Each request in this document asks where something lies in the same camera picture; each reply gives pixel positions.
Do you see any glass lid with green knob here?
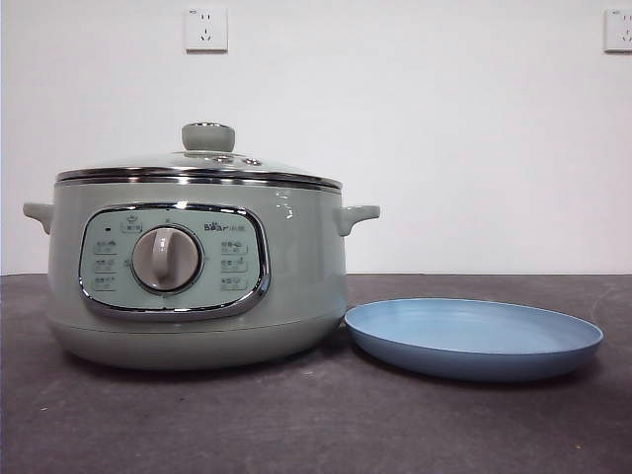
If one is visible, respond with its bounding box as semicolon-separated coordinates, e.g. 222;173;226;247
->
54;121;343;192

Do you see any pale green electric steamer pot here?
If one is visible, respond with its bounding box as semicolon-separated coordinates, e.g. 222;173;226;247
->
22;172;381;371

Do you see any blue plate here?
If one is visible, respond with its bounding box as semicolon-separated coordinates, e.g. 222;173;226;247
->
344;297;604;382

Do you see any white wall socket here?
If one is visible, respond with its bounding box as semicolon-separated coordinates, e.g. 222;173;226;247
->
185;7;230;54
603;8;632;54

